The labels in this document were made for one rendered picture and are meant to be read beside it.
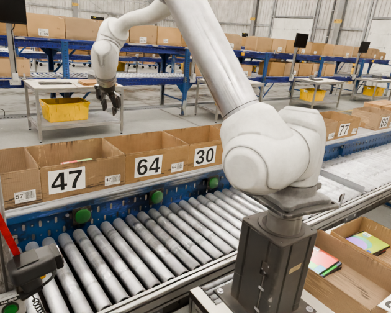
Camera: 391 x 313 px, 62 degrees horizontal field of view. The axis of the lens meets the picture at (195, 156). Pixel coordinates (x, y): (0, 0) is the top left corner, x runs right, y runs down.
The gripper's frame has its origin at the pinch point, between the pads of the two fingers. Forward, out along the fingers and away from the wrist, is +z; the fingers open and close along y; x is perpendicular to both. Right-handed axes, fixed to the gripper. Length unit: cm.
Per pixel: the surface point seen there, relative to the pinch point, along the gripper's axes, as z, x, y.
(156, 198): 23, -24, 41
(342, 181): 49, 57, 146
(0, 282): -47, -86, 25
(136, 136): 29.2, 7.4, 11.6
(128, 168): 11.0, -20.6, 22.5
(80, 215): 9, -52, 16
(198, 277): -5, -56, 74
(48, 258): -52, -77, 34
